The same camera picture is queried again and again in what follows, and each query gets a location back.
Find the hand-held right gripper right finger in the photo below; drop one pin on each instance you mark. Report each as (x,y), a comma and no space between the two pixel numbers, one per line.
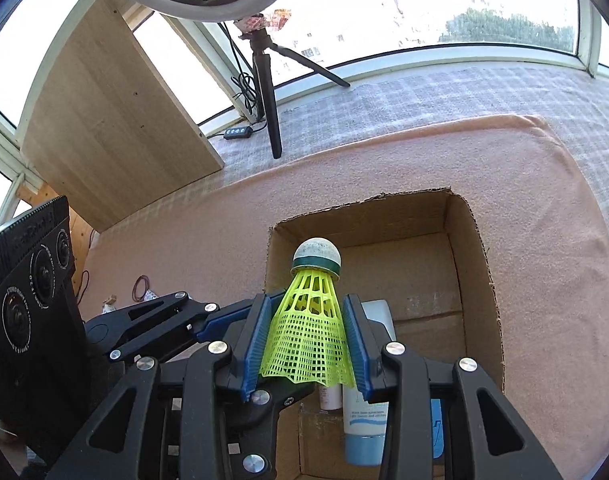
(355,350)

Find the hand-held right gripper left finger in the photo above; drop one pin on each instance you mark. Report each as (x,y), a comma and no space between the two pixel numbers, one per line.
(254,345)

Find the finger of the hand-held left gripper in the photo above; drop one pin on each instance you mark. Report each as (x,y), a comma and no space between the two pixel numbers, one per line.
(149,320)
(264,410)

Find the yellow plastic shuttlecock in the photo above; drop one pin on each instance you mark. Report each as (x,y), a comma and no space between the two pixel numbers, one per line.
(309,330)

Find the small cream tube grey cap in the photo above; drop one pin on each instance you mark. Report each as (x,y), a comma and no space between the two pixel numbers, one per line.
(329,397)

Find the white sunscreen tube blue cap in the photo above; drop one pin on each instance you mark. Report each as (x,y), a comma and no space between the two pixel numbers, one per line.
(364,425)

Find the brown cardboard box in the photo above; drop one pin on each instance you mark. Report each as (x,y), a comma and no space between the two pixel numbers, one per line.
(409,270)

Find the blue packet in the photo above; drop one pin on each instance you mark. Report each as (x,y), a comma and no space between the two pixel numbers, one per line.
(437,430)

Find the brown rubber band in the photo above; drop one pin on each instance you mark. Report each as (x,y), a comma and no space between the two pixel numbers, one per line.
(136,290)

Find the wooden clothespin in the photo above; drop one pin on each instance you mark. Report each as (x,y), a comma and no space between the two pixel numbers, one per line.
(109,305)

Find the knotty pine wood panel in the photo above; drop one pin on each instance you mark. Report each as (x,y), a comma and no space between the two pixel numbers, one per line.
(82,230)

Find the large light wooden board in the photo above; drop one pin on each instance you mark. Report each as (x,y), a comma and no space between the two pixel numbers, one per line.
(109,125)

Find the black tripod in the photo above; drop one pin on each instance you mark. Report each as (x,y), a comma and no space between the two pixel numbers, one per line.
(272,110)

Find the white checked cloth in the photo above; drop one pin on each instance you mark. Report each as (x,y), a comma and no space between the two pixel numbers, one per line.
(434,95)

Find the red patterned tape wrap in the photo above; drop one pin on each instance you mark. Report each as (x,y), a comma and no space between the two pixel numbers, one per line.
(257,22)

